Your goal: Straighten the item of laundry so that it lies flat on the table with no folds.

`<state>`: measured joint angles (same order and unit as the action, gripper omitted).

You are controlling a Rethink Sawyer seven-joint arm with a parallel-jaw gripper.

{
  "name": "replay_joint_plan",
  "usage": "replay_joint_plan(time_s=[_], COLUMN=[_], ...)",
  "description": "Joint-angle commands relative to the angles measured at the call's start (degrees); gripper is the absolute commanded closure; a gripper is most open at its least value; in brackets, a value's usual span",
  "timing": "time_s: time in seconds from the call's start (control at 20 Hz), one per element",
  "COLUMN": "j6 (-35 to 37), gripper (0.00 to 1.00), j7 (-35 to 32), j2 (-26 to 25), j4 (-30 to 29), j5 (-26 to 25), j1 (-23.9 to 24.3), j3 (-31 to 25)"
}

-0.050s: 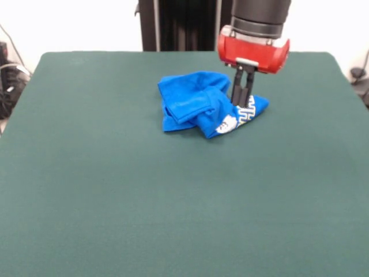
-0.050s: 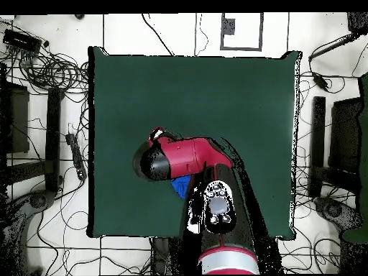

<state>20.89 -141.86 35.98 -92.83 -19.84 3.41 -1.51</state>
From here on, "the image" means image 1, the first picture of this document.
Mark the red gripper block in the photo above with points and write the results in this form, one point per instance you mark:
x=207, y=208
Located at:
x=250, y=53

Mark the blue printed t-shirt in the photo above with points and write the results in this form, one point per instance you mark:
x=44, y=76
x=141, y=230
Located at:
x=190, y=98

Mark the dark green table cloth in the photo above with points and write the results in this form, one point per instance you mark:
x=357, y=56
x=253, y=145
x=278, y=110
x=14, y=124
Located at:
x=144, y=202

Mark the black equipment pile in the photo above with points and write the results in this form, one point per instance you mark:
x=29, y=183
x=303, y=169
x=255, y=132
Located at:
x=10, y=89

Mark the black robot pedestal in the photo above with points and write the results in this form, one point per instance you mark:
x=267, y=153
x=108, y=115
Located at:
x=184, y=26

